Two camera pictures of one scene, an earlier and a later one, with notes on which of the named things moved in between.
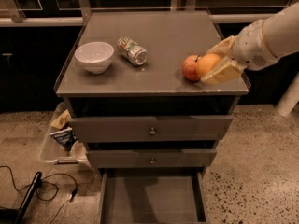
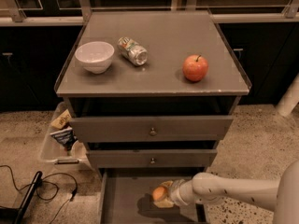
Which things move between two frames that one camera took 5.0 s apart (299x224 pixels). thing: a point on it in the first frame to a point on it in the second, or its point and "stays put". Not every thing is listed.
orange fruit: x=206 y=63 to x=159 y=192
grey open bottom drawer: x=153 y=195 stays put
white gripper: x=251 y=47 to x=176 y=192
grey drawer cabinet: x=148 y=130 stays put
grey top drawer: x=161 y=128 stays put
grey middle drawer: x=150 y=159 stays put
